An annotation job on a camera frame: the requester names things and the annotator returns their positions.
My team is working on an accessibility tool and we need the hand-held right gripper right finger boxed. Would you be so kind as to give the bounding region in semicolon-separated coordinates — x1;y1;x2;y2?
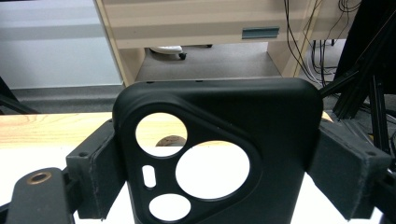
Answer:
306;119;394;221

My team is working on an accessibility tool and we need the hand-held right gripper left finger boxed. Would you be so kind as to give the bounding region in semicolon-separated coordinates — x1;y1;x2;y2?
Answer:
65;119;128;220

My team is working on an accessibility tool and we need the black phone case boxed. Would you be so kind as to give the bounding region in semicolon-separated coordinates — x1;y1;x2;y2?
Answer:
111;77;325;224

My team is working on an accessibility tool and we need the black metal stand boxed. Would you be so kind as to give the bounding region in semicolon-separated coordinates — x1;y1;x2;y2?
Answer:
319;8;396;157

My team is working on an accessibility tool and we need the white table sheet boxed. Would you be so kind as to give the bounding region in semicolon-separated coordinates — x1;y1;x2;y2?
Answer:
0;144;387;224

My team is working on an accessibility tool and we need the white chair base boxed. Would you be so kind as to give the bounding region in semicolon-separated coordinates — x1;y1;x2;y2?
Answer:
148;44;214;61

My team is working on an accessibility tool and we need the green label holder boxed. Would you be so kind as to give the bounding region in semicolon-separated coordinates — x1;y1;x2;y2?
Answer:
241;26;280;40

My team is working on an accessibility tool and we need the light wooden desk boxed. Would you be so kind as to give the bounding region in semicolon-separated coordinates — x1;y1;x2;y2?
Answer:
92;0;362;87

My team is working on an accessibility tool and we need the coiled black cable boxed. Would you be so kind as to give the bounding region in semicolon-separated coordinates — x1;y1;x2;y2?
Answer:
338;0;363;15

